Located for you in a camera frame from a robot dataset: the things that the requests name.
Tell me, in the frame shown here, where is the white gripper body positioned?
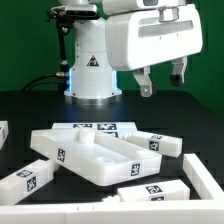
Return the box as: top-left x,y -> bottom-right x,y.
105,3 -> 203,71

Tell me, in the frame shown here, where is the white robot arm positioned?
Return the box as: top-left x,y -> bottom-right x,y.
51,0 -> 203,104

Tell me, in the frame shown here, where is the black camera on stand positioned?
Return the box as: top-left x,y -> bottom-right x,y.
45,4 -> 100,77

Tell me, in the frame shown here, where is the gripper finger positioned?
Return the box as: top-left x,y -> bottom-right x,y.
170,56 -> 187,87
133,67 -> 153,97

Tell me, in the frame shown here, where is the white marker base plate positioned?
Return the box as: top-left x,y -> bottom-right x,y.
52,122 -> 137,138

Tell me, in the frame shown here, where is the white L-shaped fence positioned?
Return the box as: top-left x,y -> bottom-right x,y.
0,154 -> 224,224

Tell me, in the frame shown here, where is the black cable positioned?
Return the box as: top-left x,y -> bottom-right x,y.
21,73 -> 68,92

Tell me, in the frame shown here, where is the white desk tabletop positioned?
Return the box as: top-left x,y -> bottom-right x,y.
30,128 -> 162,186

